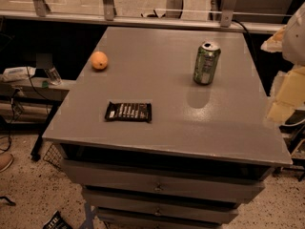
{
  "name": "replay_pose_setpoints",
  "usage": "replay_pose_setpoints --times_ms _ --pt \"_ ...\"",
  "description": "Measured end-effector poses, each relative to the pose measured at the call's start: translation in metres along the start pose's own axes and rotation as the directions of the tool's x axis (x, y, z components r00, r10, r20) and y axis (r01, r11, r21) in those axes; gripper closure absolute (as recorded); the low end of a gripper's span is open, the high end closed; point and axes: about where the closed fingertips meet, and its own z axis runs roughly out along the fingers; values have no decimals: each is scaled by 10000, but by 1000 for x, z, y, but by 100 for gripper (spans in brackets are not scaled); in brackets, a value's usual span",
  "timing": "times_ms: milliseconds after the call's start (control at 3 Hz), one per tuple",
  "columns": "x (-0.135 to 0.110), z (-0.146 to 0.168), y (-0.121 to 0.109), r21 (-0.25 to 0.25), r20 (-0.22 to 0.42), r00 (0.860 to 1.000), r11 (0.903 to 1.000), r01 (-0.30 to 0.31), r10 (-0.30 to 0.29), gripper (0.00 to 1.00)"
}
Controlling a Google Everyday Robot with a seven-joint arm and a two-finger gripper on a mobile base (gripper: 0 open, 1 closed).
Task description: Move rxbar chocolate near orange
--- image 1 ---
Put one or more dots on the clear plastic bottle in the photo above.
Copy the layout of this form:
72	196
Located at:
53	76

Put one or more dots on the wire mesh basket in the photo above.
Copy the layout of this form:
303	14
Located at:
53	157

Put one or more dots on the orange fruit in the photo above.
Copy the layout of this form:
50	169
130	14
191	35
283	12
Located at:
99	61

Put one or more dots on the black snack bag on floor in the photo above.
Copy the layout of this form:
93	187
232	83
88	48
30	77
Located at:
56	222

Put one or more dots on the green soda can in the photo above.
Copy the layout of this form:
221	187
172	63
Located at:
206	62

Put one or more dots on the black rxbar chocolate bar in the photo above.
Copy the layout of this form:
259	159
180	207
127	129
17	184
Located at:
134	112

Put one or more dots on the metal window railing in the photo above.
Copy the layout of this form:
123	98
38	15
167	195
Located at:
260	16

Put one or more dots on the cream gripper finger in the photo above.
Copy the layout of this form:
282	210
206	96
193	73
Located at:
287	94
274	43

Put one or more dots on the grey drawer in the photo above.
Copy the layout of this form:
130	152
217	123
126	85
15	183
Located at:
151	222
161	183
178	208

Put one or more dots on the bottom grey drawer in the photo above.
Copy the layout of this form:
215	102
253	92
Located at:
151	222

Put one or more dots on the grey drawer cabinet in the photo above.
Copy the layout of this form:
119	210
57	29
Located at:
215	130

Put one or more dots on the white tissue pack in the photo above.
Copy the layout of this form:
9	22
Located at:
18	73

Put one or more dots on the low side bench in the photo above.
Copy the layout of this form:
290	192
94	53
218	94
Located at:
32	91

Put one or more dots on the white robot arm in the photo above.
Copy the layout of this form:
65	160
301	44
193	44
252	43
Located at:
293	43

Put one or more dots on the middle grey drawer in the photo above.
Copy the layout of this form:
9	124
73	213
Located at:
178	208

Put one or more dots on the top grey drawer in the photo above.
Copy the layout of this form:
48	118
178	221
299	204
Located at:
161	183

